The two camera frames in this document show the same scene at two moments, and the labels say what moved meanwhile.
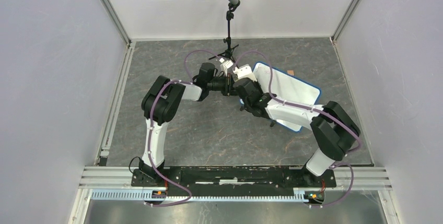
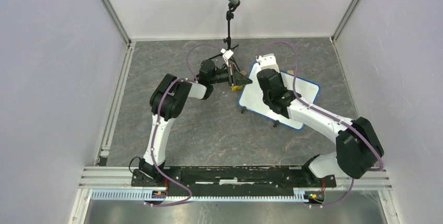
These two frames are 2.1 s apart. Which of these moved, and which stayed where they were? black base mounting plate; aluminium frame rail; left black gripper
Moved: left black gripper
Stayed: black base mounting plate; aluminium frame rail
